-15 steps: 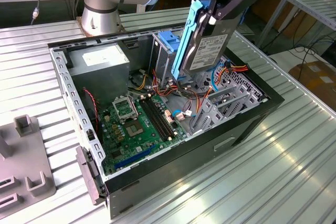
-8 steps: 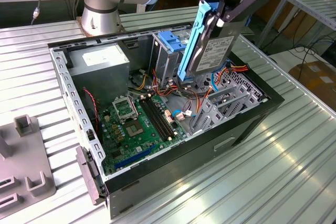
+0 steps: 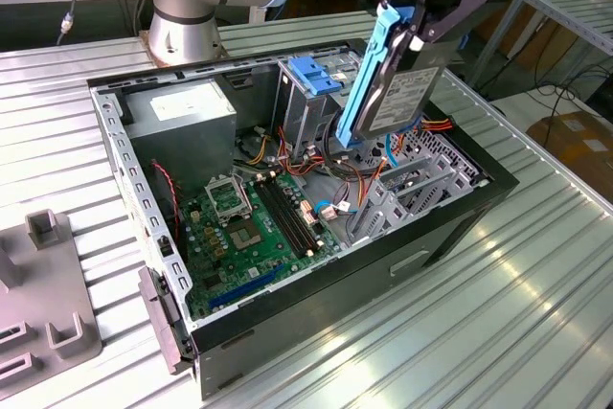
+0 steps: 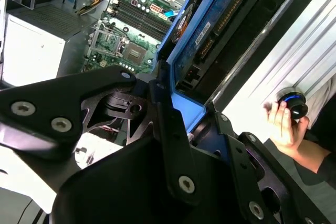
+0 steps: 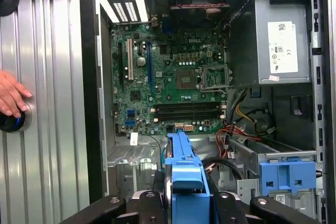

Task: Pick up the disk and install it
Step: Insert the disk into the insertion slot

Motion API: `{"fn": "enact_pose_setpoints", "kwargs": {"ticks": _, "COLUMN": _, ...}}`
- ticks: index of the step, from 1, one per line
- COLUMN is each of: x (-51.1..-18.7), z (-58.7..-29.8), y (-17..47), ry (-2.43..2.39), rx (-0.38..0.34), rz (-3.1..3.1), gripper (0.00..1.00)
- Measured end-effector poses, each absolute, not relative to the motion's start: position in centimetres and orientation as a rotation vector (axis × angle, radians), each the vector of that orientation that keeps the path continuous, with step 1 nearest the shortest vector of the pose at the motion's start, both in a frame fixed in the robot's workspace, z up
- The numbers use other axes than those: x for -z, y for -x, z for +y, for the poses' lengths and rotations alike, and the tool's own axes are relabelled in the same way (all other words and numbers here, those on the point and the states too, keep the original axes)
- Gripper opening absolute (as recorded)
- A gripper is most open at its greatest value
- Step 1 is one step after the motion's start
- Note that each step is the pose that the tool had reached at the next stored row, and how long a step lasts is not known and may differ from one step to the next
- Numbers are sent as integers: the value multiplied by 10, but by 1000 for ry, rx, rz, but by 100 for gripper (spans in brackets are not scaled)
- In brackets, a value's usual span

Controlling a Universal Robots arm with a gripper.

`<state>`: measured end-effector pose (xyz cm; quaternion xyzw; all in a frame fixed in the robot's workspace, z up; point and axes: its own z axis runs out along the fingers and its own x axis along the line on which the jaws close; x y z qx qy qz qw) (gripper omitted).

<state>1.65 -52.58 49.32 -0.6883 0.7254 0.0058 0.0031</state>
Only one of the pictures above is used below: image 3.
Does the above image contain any orange red power wire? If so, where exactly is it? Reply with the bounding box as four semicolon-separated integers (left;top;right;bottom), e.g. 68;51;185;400
416;114;455;135

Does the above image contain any metal socket cover frame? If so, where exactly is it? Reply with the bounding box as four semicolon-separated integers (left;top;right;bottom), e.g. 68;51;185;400
204;174;254;219

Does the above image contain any black open PC case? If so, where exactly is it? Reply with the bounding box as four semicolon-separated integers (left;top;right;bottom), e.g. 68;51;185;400
85;37;521;403

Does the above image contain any grey power supply unit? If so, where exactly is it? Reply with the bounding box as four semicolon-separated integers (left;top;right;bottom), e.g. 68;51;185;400
122;78;239;197

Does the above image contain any yellow orange wire bundle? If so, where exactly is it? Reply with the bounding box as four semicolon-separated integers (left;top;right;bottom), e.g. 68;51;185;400
237;125;272;166

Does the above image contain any red black wire bundle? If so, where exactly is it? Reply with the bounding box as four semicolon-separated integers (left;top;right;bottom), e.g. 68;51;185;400
277;125;384;218

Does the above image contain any green motherboard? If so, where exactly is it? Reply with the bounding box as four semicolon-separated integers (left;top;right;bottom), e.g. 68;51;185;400
179;169;344;322

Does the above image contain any grey parts rack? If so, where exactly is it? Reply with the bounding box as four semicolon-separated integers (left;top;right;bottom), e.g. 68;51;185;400
0;207;104;400

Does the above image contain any CPU socket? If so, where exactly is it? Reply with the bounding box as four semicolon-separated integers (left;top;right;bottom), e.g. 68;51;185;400
224;218;265;253

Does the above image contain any black RAM slot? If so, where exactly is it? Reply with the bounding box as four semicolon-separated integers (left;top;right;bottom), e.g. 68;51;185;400
265;174;321;252
252;178;310;260

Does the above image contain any brown cardboard box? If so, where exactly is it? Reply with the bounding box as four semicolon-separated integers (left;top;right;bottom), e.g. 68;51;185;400
526;109;613;180

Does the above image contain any grey plastic case panel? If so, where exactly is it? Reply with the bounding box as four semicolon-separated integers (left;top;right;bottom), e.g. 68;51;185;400
137;264;197;376

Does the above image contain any blue drive latch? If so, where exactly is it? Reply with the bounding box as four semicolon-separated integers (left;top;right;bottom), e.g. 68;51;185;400
288;55;344;98

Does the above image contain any pale blue wire white plug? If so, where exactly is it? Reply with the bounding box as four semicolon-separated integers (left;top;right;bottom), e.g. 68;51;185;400
313;197;355;223

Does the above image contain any blue data wire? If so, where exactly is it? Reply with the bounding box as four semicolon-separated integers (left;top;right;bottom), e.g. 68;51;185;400
384;135;402;170

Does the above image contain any grey metal drive cage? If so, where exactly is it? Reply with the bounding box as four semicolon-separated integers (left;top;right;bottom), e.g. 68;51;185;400
272;49;384;164

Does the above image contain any grey metal disk bay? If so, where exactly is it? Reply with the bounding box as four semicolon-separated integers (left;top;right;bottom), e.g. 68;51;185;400
344;114;489;247

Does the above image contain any blue expansion slot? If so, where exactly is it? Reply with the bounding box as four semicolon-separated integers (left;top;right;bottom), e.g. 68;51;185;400
208;262;284;314

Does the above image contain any hard disk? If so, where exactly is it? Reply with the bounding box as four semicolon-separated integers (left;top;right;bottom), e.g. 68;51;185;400
334;2;442;150

